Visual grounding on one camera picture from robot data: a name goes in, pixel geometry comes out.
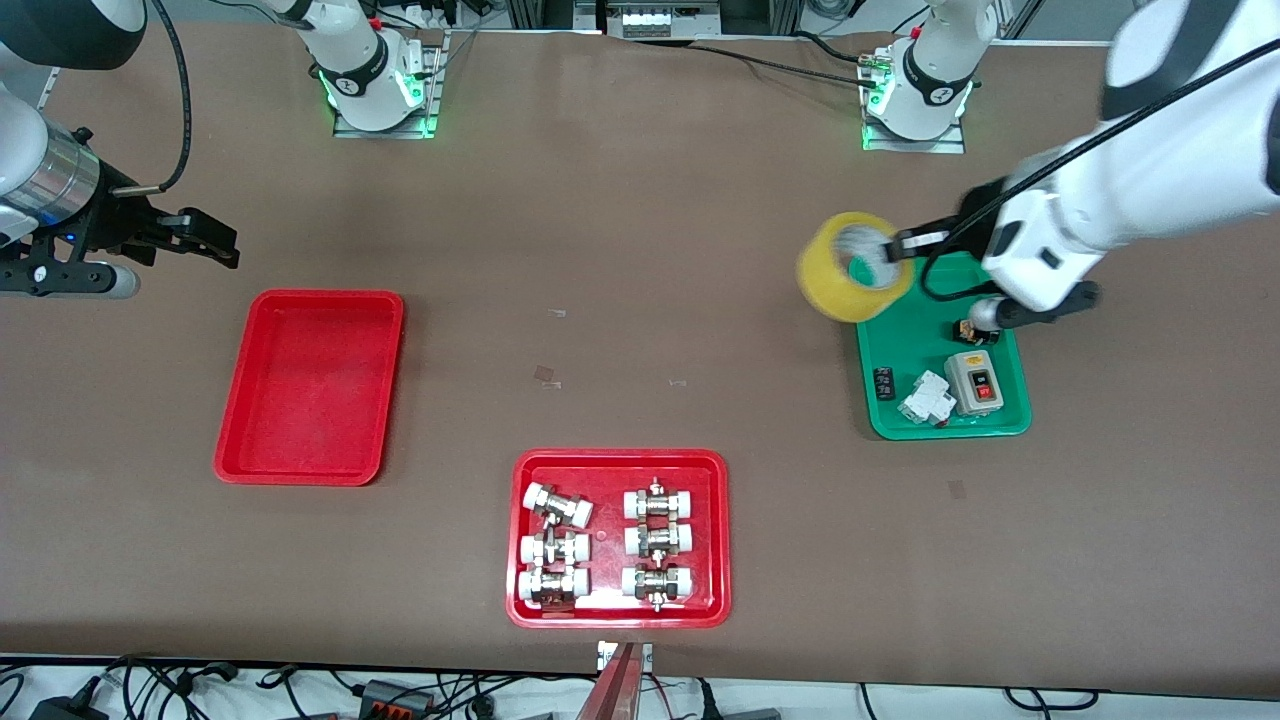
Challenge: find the yellow tape roll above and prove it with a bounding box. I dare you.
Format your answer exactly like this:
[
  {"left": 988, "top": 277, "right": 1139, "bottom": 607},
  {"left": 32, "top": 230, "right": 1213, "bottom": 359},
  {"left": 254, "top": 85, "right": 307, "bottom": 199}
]
[{"left": 796, "top": 211, "right": 915, "bottom": 324}]

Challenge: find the green plastic tray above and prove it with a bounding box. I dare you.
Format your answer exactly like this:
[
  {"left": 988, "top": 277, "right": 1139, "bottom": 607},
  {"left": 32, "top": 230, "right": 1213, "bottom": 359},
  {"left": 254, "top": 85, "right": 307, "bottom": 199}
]
[{"left": 848, "top": 249, "right": 1033, "bottom": 441}]

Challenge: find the empty red plastic tray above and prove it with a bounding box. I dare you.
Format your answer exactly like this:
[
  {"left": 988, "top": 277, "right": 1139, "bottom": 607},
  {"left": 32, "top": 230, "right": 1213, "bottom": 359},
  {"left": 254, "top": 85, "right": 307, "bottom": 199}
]
[{"left": 213, "top": 289, "right": 406, "bottom": 488}]

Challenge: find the red tray with fittings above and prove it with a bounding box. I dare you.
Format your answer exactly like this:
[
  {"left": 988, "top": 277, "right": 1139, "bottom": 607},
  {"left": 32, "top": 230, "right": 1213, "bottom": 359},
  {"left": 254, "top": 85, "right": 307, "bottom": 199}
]
[{"left": 505, "top": 448, "right": 732, "bottom": 630}]

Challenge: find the white circuit breaker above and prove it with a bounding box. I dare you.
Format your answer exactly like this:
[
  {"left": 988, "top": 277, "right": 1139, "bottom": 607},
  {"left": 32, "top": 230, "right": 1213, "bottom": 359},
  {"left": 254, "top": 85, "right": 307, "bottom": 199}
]
[{"left": 897, "top": 370, "right": 952, "bottom": 429}]

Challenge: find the white power strip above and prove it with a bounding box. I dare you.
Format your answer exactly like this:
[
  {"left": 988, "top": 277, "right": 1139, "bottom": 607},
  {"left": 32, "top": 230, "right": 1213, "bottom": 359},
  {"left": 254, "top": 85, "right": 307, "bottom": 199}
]
[{"left": 620, "top": 4, "right": 722, "bottom": 40}]

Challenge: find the metal fitting with white caps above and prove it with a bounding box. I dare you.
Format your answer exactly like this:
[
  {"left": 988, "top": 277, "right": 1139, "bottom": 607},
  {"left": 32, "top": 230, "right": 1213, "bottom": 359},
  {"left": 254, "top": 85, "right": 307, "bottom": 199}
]
[
  {"left": 623, "top": 520, "right": 695, "bottom": 559},
  {"left": 517, "top": 567, "right": 591, "bottom": 612},
  {"left": 621, "top": 562, "right": 695, "bottom": 613},
  {"left": 623, "top": 478, "right": 697, "bottom": 521},
  {"left": 523, "top": 482, "right": 595, "bottom": 529},
  {"left": 519, "top": 530, "right": 591, "bottom": 568}
]

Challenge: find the black power adapter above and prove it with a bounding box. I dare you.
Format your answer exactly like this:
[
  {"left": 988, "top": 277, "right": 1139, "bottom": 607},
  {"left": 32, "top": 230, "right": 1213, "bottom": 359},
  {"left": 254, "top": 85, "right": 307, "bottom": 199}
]
[{"left": 30, "top": 693, "right": 109, "bottom": 720}]

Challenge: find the black adapter with orange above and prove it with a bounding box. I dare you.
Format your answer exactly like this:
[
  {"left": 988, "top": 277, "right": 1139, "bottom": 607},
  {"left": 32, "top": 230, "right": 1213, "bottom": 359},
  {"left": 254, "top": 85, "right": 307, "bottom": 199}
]
[{"left": 358, "top": 679, "right": 438, "bottom": 717}]

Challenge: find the aluminium profile beam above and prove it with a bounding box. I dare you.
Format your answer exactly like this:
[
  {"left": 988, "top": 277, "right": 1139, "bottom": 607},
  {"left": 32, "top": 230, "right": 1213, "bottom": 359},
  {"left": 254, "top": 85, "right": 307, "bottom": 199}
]
[{"left": 575, "top": 640, "right": 653, "bottom": 720}]

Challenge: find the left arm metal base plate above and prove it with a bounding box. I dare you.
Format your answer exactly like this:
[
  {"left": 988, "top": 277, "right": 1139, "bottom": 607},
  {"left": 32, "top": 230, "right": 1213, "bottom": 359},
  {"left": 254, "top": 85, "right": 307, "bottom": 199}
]
[{"left": 862, "top": 45, "right": 968, "bottom": 154}]

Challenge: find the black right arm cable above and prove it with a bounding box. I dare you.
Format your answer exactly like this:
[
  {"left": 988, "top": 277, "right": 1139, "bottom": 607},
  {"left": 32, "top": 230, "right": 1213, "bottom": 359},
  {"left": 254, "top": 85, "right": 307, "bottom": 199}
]
[{"left": 112, "top": 0, "right": 194, "bottom": 196}]

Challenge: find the grey switch box red button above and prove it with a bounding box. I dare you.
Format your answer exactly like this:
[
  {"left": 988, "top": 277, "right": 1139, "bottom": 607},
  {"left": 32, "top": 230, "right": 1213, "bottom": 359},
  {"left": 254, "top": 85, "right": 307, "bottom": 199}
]
[{"left": 944, "top": 351, "right": 1005, "bottom": 417}]

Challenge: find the long black table cable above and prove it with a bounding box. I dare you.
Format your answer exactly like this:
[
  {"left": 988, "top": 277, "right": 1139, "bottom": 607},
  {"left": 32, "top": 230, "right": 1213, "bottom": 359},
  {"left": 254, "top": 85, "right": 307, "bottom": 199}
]
[{"left": 688, "top": 42, "right": 873, "bottom": 89}]

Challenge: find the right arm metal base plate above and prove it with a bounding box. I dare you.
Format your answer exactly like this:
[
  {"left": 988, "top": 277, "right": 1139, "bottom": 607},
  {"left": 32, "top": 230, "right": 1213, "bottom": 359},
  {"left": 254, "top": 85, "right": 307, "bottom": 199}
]
[{"left": 333, "top": 30, "right": 447, "bottom": 140}]

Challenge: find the black floor cable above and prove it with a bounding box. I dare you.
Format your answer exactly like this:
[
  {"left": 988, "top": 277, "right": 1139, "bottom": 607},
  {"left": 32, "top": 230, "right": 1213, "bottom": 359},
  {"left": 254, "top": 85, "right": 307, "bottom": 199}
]
[{"left": 1003, "top": 687, "right": 1103, "bottom": 714}]

